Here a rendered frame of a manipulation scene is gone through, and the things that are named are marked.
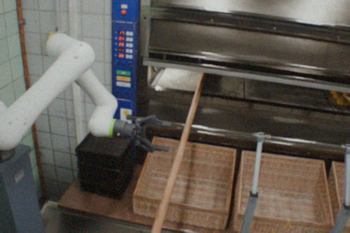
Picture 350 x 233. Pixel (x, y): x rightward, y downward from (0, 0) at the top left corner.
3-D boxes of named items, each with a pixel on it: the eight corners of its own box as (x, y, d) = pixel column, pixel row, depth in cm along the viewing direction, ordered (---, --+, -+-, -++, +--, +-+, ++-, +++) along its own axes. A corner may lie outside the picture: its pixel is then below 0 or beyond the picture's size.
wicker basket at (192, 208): (152, 168, 235) (153, 135, 223) (230, 181, 226) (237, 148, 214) (131, 214, 191) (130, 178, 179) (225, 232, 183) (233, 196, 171)
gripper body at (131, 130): (129, 119, 163) (147, 122, 162) (129, 133, 167) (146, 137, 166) (124, 126, 156) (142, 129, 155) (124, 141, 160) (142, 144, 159)
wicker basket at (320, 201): (234, 182, 226) (240, 148, 214) (313, 192, 218) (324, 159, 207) (231, 233, 182) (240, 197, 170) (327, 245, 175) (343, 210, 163)
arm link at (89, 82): (60, 76, 147) (79, 74, 142) (70, 57, 153) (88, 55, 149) (100, 120, 173) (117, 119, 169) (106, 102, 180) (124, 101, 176)
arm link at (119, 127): (111, 142, 159) (111, 125, 156) (119, 130, 170) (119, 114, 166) (123, 143, 159) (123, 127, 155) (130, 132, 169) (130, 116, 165)
